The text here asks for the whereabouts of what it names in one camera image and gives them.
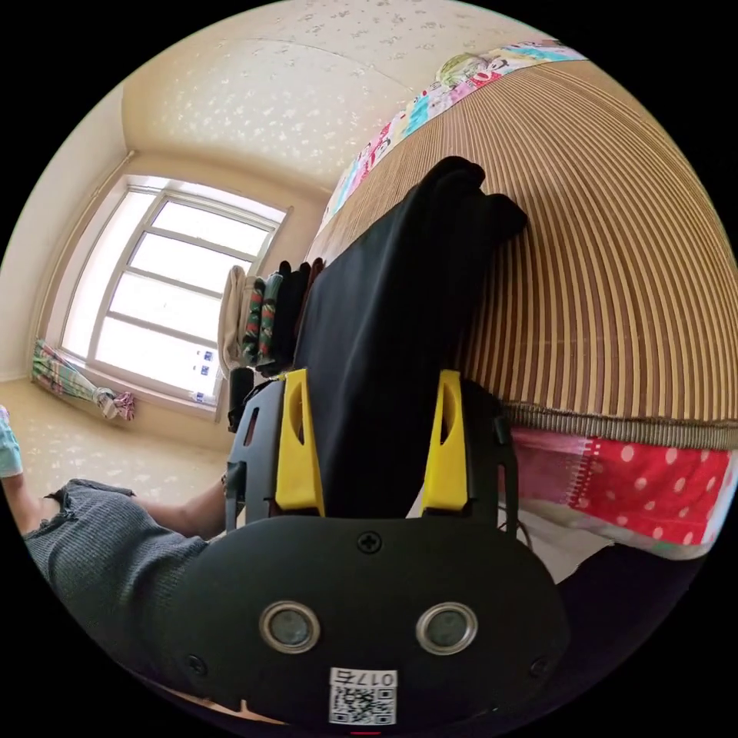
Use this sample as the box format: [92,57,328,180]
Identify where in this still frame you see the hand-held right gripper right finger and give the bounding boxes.
[419,371,468,517]

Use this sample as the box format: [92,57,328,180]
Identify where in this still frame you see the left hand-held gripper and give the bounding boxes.
[227,367,256,434]

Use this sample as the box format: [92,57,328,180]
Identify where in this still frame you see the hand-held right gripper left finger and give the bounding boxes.
[274,369,326,516]

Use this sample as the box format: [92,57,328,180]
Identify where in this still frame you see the black pants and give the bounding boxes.
[291,155,529,520]

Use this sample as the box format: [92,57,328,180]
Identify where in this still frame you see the person's left forearm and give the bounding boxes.
[137,474,233,544]

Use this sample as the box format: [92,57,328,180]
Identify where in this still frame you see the pile of clothes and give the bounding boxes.
[218,258,327,379]

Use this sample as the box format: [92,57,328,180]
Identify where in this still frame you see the window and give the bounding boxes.
[34,172,293,425]

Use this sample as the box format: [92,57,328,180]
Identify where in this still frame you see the striped curtain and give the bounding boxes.
[29,337,137,423]

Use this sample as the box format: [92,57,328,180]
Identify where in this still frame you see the person's body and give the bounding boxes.
[2,477,711,729]

